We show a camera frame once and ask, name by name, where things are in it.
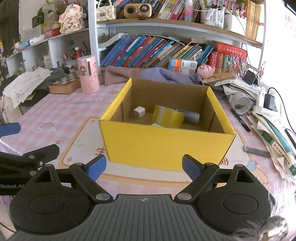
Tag pink cartoon table mat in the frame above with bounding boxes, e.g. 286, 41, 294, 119
1, 84, 280, 195

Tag white bookshelf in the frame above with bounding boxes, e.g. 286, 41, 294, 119
6, 1, 264, 75

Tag white paper sheets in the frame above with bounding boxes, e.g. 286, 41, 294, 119
3, 67, 52, 108

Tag red dictionary book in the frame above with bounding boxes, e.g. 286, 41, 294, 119
212, 41, 248, 58

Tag pink figure plaque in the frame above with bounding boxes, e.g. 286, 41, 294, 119
59, 4, 86, 34

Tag grey cylinder can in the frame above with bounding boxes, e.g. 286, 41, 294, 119
177, 109, 200, 125

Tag cream quilted handbag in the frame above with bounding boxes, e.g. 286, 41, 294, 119
96, 0, 116, 22

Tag pink purple cloth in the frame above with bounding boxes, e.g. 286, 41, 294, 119
98, 66, 204, 86

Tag orange white carton box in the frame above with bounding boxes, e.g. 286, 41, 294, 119
168, 58, 198, 75

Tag wooden retro radio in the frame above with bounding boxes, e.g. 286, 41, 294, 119
123, 4, 152, 19

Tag yellow cardboard box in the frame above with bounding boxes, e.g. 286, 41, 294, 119
99, 79, 235, 172

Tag black charger plug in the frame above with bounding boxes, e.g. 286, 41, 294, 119
263, 87, 275, 110

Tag black pen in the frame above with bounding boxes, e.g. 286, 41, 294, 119
230, 108, 251, 132

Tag wooden chess board box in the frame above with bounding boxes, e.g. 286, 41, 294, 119
49, 71, 80, 94

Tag yellow tape roll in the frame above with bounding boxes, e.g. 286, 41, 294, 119
152, 105, 185, 128

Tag pink pig plush toy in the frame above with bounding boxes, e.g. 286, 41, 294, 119
197, 63, 215, 79

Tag pink humidifier with stickers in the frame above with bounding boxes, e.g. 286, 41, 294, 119
77, 55, 100, 94

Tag white cube adapter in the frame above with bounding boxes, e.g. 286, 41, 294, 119
132, 106, 145, 119

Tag clear tape roll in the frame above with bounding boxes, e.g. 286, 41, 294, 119
228, 92, 253, 115

